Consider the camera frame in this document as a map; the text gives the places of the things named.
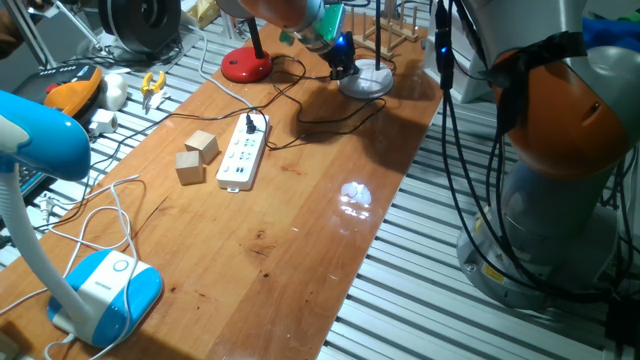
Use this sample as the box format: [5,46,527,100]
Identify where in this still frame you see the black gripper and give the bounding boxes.
[321,33,361,82]

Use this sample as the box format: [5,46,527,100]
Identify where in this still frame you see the black lamp power cord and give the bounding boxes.
[244,46,397,152]

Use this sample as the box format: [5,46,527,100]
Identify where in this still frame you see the white power strip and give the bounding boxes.
[215,111,271,193]

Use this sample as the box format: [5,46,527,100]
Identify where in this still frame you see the red round lamp base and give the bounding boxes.
[220,16,274,85]

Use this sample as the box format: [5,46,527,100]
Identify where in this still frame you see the white power adapter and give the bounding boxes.
[87,108,120,138]

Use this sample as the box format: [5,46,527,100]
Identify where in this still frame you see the blue white desk lamp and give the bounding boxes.
[0,89,165,349]

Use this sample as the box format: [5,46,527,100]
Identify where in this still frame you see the wooden peg rack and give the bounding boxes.
[347,0,422,61]

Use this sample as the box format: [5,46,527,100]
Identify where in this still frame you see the white plastic drawer box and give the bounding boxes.
[422,0,499,105]

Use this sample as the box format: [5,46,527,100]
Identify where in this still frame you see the yellow crumpled packet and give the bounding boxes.
[185,0,221,30]

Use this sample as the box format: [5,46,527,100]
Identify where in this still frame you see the wooden cube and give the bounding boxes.
[183,129,221,166]
[174,150,206,187]

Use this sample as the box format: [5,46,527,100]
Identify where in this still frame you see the black filament spool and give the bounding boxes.
[96,0,183,55]

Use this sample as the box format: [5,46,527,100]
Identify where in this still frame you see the white rounded object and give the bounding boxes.
[101,72,130,113]

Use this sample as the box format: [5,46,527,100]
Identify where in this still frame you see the blue plastic bag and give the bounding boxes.
[581,16,640,55]

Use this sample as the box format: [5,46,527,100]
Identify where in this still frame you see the orange black teach pendant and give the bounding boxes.
[12,62,105,121]

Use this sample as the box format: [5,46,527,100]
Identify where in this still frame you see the black keyboard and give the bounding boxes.
[13,163,60,202]

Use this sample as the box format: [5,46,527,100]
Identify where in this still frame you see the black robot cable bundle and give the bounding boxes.
[433,0,532,301]

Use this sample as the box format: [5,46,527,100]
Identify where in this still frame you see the thin black cord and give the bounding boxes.
[34,52,310,234]

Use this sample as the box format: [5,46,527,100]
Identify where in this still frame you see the white power strip cable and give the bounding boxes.
[179,12,254,117]

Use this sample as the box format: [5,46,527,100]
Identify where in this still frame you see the yellow handled pliers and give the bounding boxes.
[139,70,168,112]

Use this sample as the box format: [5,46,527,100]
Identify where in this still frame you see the white lamp cord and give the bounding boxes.
[0,173,147,360]

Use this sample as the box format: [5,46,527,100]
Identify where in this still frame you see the aluminium frame post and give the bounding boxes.
[3,0,57,70]

